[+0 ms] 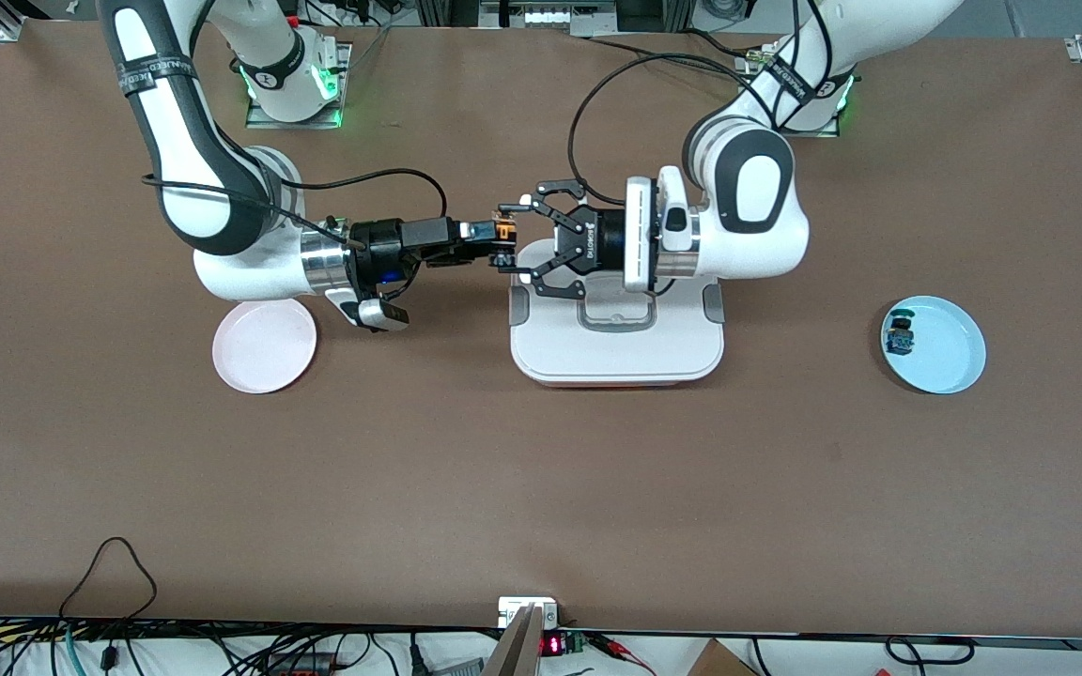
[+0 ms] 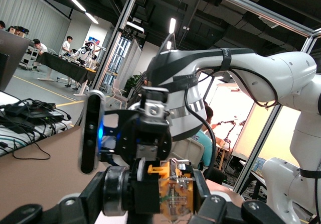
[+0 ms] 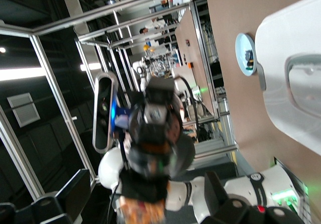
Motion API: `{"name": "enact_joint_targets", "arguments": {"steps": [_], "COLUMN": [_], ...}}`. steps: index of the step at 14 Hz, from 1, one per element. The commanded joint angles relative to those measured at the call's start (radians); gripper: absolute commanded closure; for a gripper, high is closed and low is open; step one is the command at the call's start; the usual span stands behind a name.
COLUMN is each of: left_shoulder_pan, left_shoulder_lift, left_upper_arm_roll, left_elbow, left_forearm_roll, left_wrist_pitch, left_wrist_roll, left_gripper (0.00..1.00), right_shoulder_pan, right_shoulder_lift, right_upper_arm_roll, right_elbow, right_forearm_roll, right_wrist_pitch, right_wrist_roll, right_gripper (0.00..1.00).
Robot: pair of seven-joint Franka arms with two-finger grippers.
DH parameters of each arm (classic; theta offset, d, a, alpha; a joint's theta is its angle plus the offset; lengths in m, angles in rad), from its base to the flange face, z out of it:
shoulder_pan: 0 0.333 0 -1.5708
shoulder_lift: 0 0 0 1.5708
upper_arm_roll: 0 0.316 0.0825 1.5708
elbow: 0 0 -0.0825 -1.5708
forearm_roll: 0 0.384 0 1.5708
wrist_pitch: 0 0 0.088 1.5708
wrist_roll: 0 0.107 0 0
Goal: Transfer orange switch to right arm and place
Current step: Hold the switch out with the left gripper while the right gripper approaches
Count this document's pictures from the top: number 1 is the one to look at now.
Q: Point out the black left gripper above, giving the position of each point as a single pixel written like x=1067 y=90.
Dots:
x=605 y=240

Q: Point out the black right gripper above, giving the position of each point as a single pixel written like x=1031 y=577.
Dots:
x=379 y=248

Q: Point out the orange push button switch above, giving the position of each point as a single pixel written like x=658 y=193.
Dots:
x=504 y=235

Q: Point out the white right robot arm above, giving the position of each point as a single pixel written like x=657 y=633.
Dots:
x=222 y=272

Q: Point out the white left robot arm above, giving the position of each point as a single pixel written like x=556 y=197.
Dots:
x=757 y=244

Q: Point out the white lunch box grey latches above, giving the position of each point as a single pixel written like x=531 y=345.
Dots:
x=616 y=352

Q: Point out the pale pink round plate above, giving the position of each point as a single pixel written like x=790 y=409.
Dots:
x=264 y=347

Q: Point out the small dark electronic part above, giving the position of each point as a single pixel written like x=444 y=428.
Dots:
x=900 y=336

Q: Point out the light blue round plate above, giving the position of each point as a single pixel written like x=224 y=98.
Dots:
x=940 y=347

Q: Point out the red digit display module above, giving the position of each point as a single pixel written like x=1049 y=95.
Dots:
x=560 y=645

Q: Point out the grey metal bar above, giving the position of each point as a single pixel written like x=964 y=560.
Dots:
x=515 y=652

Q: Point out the red and black test leads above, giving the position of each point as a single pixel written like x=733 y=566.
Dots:
x=621 y=650

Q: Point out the brown cardboard piece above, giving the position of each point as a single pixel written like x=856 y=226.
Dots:
x=719 y=660

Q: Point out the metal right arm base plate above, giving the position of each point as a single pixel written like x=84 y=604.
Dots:
x=297 y=120

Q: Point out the silver metal frame equipment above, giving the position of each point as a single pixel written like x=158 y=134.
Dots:
x=546 y=14

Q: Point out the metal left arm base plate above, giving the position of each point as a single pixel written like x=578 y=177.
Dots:
x=809 y=132

